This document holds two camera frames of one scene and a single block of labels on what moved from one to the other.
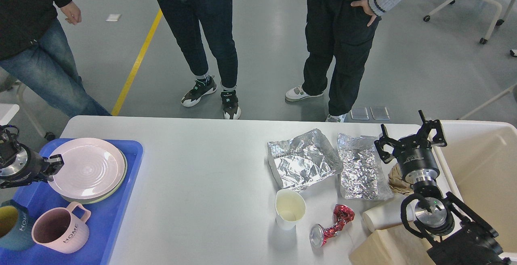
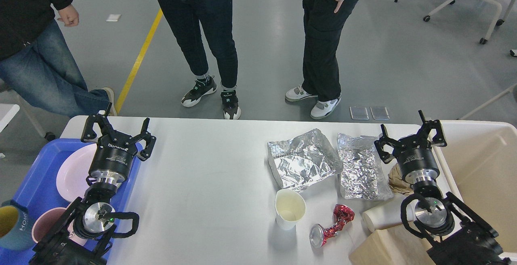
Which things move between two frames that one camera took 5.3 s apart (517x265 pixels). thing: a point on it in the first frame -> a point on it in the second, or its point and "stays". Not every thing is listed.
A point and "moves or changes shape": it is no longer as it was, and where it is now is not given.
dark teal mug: (16, 231) stays
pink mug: (59, 230) stays
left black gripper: (32, 171) -> (113, 156)
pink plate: (93, 168) moves or changes shape
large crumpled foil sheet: (303, 160) stays
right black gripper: (417, 163) stays
